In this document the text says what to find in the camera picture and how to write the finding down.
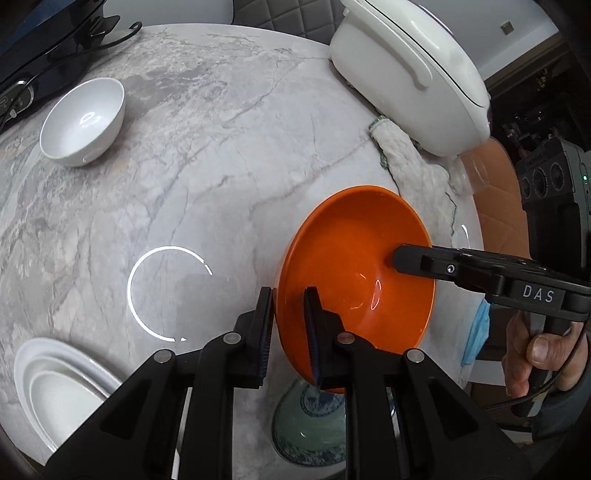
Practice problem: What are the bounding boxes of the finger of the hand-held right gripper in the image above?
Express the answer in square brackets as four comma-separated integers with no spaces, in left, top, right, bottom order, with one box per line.
[392,244,492,298]

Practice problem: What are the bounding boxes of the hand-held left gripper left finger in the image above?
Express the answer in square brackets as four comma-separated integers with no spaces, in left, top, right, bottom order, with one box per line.
[44,286,278,480]

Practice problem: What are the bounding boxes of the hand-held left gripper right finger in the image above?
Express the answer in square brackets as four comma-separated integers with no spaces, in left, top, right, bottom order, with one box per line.
[302,286,527,480]

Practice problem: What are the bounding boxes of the orange bowl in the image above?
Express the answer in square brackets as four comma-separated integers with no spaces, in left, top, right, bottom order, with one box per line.
[276,185,437,394]

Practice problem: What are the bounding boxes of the blue patterned green bowl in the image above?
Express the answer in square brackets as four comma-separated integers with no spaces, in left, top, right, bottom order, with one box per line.
[271,381,352,468]

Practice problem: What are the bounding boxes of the large white plate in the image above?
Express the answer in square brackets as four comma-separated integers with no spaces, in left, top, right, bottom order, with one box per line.
[14,337,123,455]

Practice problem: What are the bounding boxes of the person's right hand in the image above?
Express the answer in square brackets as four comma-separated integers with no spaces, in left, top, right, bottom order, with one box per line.
[502,318,587,398]

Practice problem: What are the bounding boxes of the orange chair seat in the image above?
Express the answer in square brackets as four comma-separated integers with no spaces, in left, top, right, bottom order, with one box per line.
[462,138,530,287]

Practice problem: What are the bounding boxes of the blue face mask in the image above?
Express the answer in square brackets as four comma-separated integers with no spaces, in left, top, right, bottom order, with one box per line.
[462,300,491,367]

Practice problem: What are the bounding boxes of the clear glass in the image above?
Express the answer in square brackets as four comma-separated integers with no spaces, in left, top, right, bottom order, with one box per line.
[445,150,491,195]

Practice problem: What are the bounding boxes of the white cloth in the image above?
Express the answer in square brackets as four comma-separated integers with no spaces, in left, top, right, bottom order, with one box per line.
[368,116,459,232]

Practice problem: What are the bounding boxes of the white purple rice cooker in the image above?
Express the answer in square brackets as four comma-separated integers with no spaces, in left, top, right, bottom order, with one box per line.
[329,0,491,156]

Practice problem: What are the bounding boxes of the dark grey quilted chair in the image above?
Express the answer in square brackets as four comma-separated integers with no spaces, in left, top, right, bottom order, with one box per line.
[231,0,345,43]

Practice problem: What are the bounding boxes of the white bowl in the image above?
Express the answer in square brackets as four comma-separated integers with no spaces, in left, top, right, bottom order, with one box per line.
[39,78,126,168]

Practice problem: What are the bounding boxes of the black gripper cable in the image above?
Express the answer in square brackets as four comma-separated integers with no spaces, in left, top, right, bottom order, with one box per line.
[482,323,591,414]

